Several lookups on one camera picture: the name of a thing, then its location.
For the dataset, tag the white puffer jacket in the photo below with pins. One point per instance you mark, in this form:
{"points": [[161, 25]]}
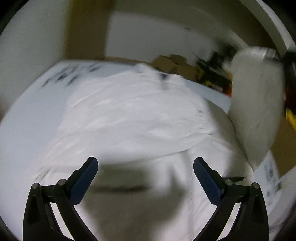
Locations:
{"points": [[146, 131]]}

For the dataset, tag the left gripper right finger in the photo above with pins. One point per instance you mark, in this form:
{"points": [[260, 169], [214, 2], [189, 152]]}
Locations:
{"points": [[251, 222]]}

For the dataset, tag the open cardboard box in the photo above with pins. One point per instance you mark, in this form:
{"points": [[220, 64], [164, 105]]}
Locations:
{"points": [[176, 64]]}

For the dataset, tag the brown wooden door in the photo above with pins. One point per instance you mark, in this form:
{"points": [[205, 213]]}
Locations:
{"points": [[87, 28]]}

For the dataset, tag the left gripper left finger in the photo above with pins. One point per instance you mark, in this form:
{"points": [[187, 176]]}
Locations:
{"points": [[39, 222]]}

